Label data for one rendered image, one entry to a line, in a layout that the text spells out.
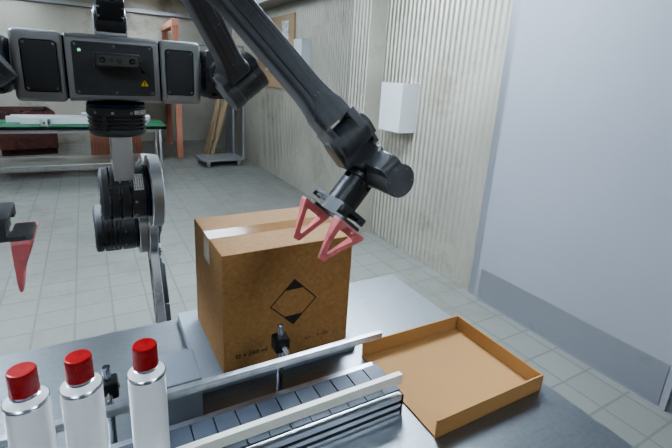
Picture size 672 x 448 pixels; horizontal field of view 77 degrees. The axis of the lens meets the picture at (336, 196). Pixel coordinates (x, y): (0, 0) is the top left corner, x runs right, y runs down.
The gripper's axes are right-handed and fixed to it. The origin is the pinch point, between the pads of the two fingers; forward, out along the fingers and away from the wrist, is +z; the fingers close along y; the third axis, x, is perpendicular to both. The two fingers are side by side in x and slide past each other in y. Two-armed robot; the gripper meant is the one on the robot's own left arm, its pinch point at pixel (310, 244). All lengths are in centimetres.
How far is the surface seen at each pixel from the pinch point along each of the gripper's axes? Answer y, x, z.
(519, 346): -62, 212, -20
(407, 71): -224, 138, -155
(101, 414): 5.1, -15.3, 35.6
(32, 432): 5.9, -22.0, 39.6
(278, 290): -12.7, 9.6, 12.2
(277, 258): -12.8, 4.6, 6.7
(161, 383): 6.5, -11.4, 28.1
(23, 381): 4.9, -26.7, 34.1
